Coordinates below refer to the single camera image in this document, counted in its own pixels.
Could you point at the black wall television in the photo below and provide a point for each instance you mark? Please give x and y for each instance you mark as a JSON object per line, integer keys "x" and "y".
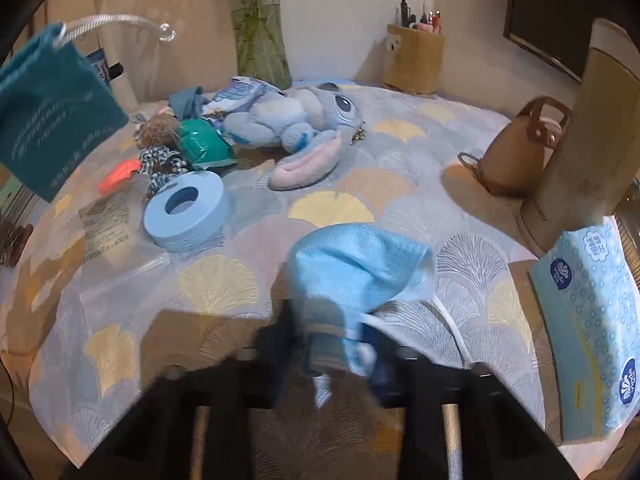
{"x": 550, "y": 5}

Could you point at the glass vase with flowers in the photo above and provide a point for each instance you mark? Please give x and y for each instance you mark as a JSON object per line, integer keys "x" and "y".
{"x": 262, "y": 35}

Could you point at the fan patterned table cloth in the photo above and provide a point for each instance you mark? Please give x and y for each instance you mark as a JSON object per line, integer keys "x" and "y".
{"x": 400, "y": 200}

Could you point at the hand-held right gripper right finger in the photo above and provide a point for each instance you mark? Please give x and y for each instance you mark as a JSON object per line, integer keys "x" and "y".
{"x": 382, "y": 367}

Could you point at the green wipes packet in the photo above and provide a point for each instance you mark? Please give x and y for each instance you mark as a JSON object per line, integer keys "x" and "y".
{"x": 205, "y": 147}

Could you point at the blue tape roll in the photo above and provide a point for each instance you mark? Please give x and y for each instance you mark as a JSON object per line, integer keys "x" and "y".
{"x": 187, "y": 210}

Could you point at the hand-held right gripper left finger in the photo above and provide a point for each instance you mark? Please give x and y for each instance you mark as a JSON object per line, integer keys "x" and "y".
{"x": 280, "y": 347}

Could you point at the orange plastic item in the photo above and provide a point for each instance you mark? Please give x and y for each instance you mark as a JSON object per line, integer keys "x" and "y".
{"x": 117, "y": 176}

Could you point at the brown handbag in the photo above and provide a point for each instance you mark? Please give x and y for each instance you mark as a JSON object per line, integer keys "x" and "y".
{"x": 520, "y": 155}

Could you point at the woven pen holder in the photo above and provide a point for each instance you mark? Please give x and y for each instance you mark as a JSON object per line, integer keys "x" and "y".
{"x": 414, "y": 60}

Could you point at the dark blue cloth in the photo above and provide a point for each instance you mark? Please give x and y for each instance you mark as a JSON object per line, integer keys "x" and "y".
{"x": 187, "y": 100}

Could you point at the blue plush toy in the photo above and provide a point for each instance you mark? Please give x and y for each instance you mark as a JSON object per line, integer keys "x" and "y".
{"x": 295, "y": 120}

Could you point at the teal gift bag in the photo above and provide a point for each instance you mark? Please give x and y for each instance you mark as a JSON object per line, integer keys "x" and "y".
{"x": 50, "y": 120}

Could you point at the blue face mask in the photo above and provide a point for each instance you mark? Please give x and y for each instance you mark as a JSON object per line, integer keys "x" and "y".
{"x": 350, "y": 270}

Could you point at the blue printed box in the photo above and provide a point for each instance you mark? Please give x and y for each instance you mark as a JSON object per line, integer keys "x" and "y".
{"x": 101, "y": 66}

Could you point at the white blue printed packet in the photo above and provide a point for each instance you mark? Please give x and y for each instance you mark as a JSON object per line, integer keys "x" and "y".
{"x": 237, "y": 92}

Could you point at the clear plastic bag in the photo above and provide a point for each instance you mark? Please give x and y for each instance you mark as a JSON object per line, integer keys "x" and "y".
{"x": 125, "y": 260}

